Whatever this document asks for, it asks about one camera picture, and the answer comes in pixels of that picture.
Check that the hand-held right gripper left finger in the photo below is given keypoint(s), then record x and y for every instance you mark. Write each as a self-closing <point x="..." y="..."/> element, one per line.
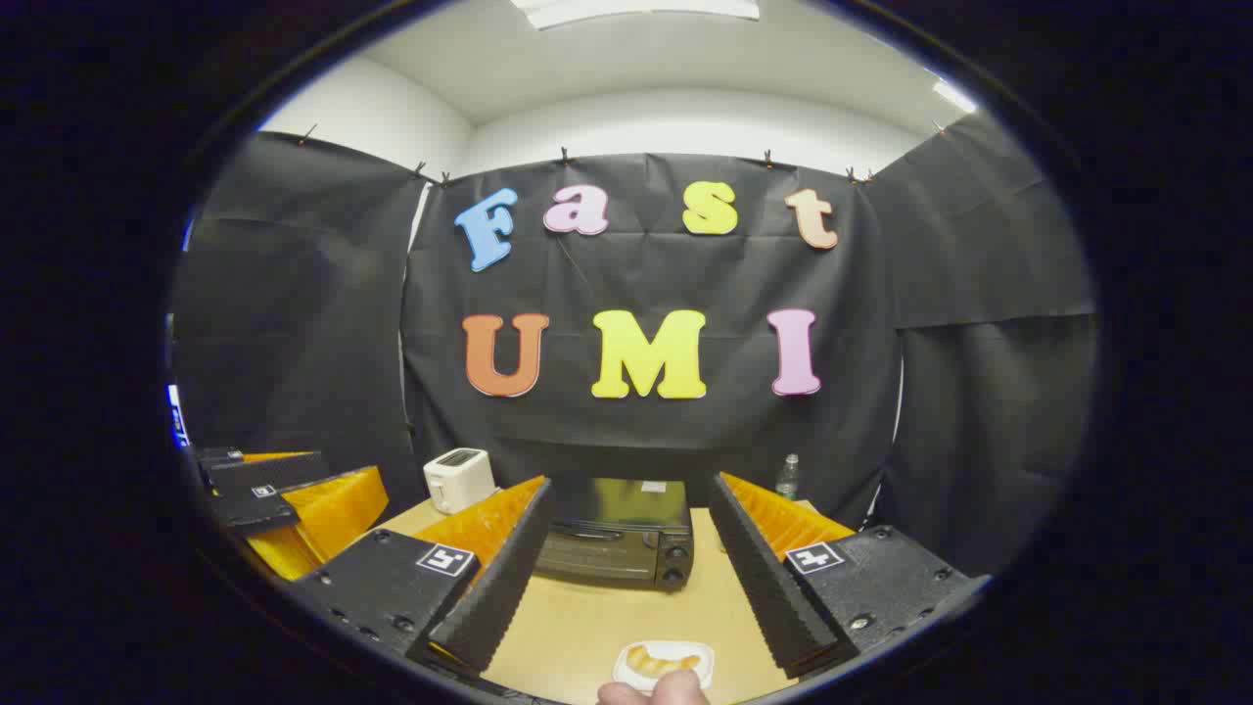
<point x="504" y="597"/>

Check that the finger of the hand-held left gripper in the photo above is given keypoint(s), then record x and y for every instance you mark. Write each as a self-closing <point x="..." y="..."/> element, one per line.
<point x="255" y="509"/>
<point x="269" y="472"/>

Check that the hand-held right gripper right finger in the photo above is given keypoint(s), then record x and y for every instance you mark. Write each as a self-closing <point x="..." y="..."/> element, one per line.
<point x="768" y="587"/>

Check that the black electric oven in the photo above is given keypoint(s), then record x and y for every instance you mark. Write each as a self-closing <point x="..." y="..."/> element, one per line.
<point x="617" y="548"/>

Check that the golden croissant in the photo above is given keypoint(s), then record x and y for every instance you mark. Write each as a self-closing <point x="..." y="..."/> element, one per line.
<point x="651" y="662"/>

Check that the white square plate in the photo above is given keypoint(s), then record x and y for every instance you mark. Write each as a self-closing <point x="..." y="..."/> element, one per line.
<point x="697" y="654"/>

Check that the clear plastic water bottle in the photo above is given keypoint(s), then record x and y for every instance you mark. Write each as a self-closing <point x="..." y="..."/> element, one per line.
<point x="788" y="480"/>

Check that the white toaster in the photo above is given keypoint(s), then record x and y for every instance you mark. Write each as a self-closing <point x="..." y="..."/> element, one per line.
<point x="458" y="480"/>

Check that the small ceiling light panel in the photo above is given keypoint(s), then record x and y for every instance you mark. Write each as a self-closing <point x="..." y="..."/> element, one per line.
<point x="954" y="95"/>

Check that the large ceiling light panel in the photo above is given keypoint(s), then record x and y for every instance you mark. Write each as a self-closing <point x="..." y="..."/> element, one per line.
<point x="636" y="10"/>

